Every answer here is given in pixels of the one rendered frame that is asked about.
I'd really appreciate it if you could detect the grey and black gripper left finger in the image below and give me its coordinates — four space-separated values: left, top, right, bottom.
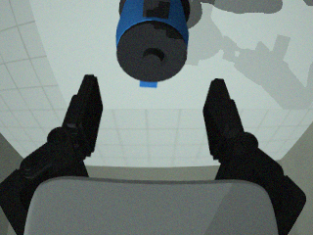
0 74 103 235

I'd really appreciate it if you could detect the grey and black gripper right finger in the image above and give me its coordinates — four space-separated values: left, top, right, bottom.
202 78 306 235

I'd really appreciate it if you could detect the black round disk with center stud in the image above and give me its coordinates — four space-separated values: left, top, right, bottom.
118 0 190 22

